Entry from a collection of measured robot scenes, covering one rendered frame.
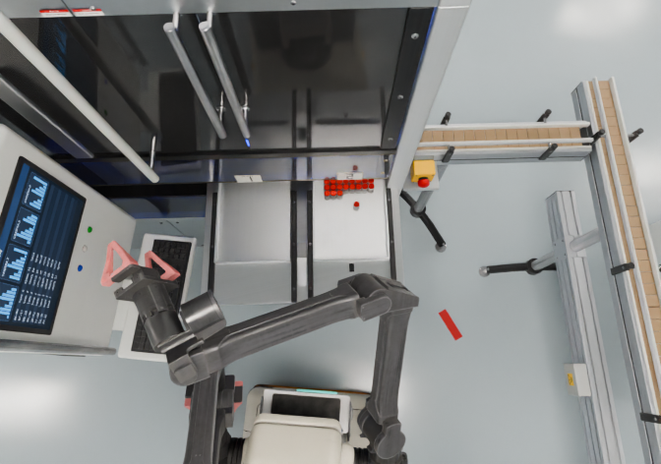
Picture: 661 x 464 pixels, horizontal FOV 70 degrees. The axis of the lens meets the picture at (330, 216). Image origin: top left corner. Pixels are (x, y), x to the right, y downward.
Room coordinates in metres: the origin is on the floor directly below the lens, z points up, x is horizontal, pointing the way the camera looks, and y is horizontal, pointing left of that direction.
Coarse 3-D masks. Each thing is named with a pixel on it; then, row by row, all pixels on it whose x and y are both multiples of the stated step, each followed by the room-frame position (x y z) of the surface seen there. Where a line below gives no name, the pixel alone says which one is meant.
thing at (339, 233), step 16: (320, 192) 0.60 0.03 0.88; (384, 192) 0.58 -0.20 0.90; (320, 208) 0.54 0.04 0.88; (336, 208) 0.53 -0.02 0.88; (352, 208) 0.53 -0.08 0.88; (368, 208) 0.53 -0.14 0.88; (384, 208) 0.53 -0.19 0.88; (320, 224) 0.48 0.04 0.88; (336, 224) 0.47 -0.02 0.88; (352, 224) 0.47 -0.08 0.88; (368, 224) 0.47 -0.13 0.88; (384, 224) 0.47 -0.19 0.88; (320, 240) 0.42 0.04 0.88; (336, 240) 0.42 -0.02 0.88; (352, 240) 0.41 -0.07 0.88; (368, 240) 0.41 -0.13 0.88; (384, 240) 0.41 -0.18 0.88; (320, 256) 0.36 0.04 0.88; (336, 256) 0.36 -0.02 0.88; (352, 256) 0.36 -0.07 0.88; (368, 256) 0.36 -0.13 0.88; (384, 256) 0.35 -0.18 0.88
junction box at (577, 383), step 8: (568, 368) -0.05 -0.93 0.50; (576, 368) -0.05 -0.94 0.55; (584, 368) -0.05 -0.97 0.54; (568, 376) -0.08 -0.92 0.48; (576, 376) -0.08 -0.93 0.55; (584, 376) -0.08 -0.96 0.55; (568, 384) -0.11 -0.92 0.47; (576, 384) -0.11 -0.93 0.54; (584, 384) -0.11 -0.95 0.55; (568, 392) -0.14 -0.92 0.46; (576, 392) -0.14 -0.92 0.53; (584, 392) -0.14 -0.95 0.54
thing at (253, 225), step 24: (240, 192) 0.61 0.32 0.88; (264, 192) 0.61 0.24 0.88; (288, 192) 0.60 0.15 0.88; (216, 216) 0.51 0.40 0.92; (240, 216) 0.52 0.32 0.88; (264, 216) 0.51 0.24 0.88; (288, 216) 0.51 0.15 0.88; (216, 240) 0.43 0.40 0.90; (240, 240) 0.43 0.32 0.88; (264, 240) 0.43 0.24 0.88; (288, 240) 0.42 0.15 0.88
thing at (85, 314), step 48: (0, 144) 0.50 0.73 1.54; (0, 192) 0.40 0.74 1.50; (48, 192) 0.46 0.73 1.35; (96, 192) 0.54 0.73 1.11; (0, 240) 0.30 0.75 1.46; (48, 240) 0.34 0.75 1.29; (96, 240) 0.40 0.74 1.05; (0, 288) 0.20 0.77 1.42; (48, 288) 0.22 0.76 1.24; (96, 288) 0.26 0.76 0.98; (0, 336) 0.09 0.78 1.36; (48, 336) 0.10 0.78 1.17; (96, 336) 0.12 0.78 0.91
